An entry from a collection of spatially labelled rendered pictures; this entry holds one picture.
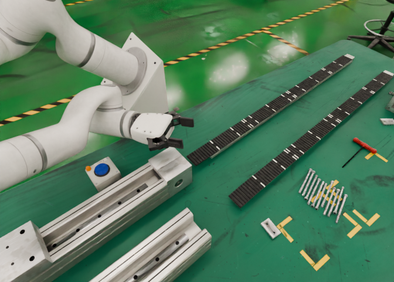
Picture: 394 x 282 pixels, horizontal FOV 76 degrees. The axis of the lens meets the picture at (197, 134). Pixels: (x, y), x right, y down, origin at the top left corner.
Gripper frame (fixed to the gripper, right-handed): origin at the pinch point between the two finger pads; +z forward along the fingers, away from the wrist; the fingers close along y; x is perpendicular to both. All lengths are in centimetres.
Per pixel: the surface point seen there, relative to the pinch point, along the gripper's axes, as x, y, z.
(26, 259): -6.9, 39.4, -23.5
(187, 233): -16.7, 20.2, 5.6
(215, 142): -14.7, -13.0, 4.9
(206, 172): -19.0, -2.4, 4.2
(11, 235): -5.8, 36.3, -30.4
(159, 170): -9.1, 7.9, -6.3
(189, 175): -14.0, 3.9, 0.9
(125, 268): -13.1, 33.6, -4.3
